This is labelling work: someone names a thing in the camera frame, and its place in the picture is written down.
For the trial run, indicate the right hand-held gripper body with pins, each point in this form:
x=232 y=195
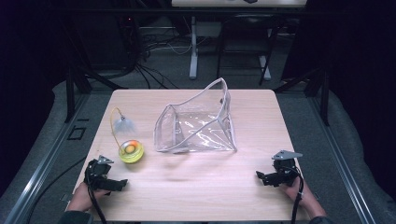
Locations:
x=285 y=168

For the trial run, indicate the person's right hand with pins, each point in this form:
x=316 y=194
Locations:
x=300 y=191

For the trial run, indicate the white standing desk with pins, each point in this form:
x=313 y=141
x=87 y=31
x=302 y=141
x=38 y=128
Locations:
x=193 y=46

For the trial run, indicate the clear plastic zipper bag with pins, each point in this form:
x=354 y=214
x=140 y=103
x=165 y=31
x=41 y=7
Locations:
x=199 y=124

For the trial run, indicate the black metal frame stand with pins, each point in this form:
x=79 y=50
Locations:
x=317 y=84
x=76 y=74

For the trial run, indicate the black chair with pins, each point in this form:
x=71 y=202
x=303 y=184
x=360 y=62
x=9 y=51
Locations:
x=246 y=40

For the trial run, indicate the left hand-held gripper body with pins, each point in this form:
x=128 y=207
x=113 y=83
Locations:
x=99 y=171

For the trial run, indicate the person's left hand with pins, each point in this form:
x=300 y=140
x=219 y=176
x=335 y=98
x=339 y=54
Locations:
x=81 y=197

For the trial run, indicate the grey metal floor rail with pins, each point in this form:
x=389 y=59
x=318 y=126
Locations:
x=40 y=174
x=345 y=174

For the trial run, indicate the yellow feather cat toy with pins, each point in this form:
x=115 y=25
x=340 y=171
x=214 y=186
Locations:
x=131 y=151

